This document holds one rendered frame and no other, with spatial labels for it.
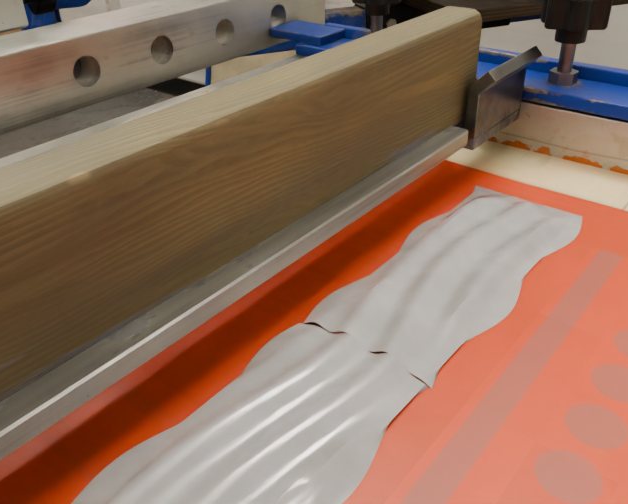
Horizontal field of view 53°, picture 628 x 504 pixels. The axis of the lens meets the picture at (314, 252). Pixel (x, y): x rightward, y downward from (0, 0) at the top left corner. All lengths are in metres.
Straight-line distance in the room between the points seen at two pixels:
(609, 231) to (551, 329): 0.11
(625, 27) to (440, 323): 2.04
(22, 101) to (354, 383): 0.31
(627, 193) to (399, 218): 0.15
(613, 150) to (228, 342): 0.30
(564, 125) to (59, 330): 0.36
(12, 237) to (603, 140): 0.38
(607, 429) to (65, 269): 0.21
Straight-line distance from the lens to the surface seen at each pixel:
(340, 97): 0.31
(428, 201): 0.41
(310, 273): 0.33
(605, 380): 0.29
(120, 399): 0.28
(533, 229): 0.37
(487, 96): 0.43
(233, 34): 0.58
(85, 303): 0.24
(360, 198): 0.32
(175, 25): 0.54
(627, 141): 0.47
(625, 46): 2.30
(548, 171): 0.46
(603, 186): 0.45
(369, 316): 0.29
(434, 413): 0.26
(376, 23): 0.55
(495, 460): 0.25
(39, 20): 0.93
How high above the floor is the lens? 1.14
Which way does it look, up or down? 33 degrees down
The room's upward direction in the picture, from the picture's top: 2 degrees counter-clockwise
